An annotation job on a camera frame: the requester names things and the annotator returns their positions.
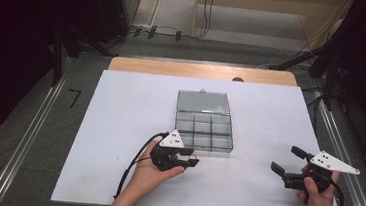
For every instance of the person's left hand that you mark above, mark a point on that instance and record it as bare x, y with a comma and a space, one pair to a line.
151, 177

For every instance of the white table cover sheet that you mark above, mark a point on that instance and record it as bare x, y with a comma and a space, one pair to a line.
118, 127

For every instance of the dark round table grommet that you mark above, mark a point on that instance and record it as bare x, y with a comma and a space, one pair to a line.
237, 79

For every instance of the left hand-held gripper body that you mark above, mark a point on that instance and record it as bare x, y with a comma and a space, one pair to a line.
171, 141

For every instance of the person's right hand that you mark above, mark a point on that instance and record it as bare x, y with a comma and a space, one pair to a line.
317, 205

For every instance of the dark curtain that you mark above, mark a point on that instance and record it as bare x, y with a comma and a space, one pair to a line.
16, 35

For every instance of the beige wooden frame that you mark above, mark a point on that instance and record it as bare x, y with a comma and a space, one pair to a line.
263, 1

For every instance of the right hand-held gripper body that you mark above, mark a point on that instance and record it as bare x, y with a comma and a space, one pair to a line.
329, 164

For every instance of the transparent grey compartment box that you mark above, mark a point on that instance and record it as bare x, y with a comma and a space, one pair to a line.
204, 101

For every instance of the wooden table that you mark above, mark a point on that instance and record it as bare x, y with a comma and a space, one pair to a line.
174, 68

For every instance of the black metal stand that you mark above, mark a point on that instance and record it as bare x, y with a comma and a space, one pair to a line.
60, 48

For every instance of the metal floor rail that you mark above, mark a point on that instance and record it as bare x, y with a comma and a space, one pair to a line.
30, 140
347, 154

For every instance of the grey cabinet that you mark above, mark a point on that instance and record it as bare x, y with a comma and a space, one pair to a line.
130, 1

